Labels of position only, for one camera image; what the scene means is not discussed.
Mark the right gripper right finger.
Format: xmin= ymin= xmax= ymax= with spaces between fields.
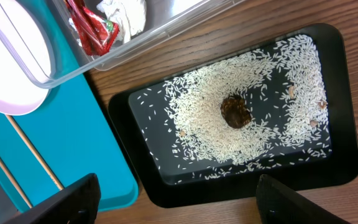
xmin=255 ymin=174 xmax=347 ymax=224

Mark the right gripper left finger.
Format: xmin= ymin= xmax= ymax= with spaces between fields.
xmin=6 ymin=173 xmax=101 ymax=224

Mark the white rice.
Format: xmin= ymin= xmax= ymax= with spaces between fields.
xmin=139 ymin=34 xmax=328 ymax=171

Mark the brown food scrap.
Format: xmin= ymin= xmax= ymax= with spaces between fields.
xmin=220 ymin=95 xmax=252 ymax=129

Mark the wooden chopstick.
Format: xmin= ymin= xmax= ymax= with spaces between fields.
xmin=5 ymin=114 xmax=64 ymax=190
xmin=0 ymin=158 xmax=33 ymax=208

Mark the red snack wrapper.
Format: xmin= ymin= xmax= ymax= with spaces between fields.
xmin=64 ymin=0 xmax=119 ymax=56

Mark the white napkin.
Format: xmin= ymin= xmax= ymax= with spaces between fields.
xmin=68 ymin=0 xmax=147 ymax=47

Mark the clear plastic waste bin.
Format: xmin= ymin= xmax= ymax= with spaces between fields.
xmin=0 ymin=0 xmax=248 ymax=90

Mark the teal serving tray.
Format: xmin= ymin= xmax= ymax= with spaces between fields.
xmin=0 ymin=0 xmax=139 ymax=213

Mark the black rectangular tray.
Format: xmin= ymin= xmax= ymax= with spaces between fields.
xmin=108 ymin=23 xmax=358 ymax=208

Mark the large white round plate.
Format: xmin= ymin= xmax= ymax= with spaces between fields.
xmin=0 ymin=1 xmax=56 ymax=116

